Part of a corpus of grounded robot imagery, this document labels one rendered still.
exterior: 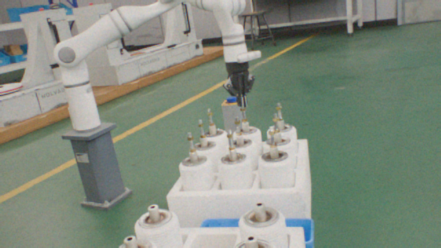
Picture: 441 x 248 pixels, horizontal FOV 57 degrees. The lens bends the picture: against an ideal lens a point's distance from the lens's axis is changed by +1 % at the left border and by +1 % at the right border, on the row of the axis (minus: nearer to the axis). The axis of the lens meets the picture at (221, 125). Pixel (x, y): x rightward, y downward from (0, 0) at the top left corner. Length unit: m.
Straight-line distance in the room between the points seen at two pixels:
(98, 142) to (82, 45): 0.35
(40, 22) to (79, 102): 2.03
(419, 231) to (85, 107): 1.14
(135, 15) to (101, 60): 2.42
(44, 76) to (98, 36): 2.04
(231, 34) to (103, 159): 0.68
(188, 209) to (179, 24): 3.83
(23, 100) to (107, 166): 1.68
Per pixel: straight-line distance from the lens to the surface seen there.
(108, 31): 1.48
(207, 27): 6.93
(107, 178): 1.58
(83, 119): 1.54
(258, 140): 1.35
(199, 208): 1.16
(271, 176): 1.10
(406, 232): 1.26
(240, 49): 1.27
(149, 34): 7.66
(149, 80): 3.99
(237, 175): 1.12
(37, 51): 3.48
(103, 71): 3.89
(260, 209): 0.83
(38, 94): 3.24
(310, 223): 1.08
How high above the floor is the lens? 0.69
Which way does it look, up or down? 17 degrees down
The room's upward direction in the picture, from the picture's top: 9 degrees counter-clockwise
